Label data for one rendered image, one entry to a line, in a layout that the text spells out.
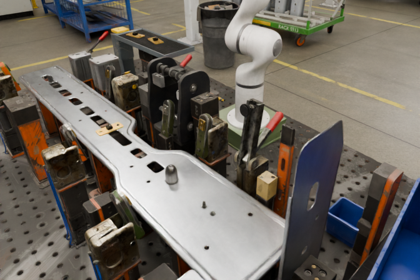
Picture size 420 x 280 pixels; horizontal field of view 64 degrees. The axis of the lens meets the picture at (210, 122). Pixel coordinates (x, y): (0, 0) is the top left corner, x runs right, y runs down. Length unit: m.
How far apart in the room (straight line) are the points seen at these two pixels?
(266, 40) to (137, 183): 0.69
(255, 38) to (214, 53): 2.81
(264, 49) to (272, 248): 0.75
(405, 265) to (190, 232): 0.41
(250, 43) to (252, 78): 0.15
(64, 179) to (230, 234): 0.51
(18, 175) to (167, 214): 0.91
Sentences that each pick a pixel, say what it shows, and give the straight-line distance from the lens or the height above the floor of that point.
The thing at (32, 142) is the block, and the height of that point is 0.89.
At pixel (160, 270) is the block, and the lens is 0.73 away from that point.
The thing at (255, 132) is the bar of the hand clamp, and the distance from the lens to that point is 0.77.
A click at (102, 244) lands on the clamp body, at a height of 1.04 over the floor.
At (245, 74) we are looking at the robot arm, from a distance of 1.34.
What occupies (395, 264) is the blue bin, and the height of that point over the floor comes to 1.03.
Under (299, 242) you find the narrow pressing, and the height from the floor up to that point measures 1.15.
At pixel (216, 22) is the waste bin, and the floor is 0.58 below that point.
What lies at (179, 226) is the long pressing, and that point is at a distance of 0.76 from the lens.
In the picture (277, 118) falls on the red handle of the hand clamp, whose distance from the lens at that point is 0.85.
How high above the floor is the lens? 1.57
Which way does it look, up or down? 31 degrees down
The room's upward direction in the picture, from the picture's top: 2 degrees counter-clockwise
